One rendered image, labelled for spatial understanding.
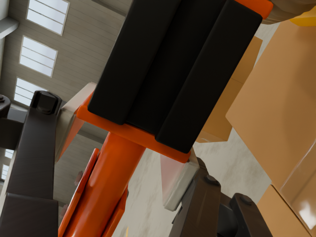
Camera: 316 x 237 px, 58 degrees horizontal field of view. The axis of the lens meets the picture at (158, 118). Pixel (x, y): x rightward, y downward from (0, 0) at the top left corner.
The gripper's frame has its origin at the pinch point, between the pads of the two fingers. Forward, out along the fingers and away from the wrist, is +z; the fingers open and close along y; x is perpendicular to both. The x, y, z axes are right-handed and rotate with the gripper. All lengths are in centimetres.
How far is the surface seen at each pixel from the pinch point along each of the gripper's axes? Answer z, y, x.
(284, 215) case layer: 65, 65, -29
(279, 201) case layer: 70, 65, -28
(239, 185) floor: 193, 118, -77
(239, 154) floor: 222, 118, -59
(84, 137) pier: 1016, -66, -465
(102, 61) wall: 928, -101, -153
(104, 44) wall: 908, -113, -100
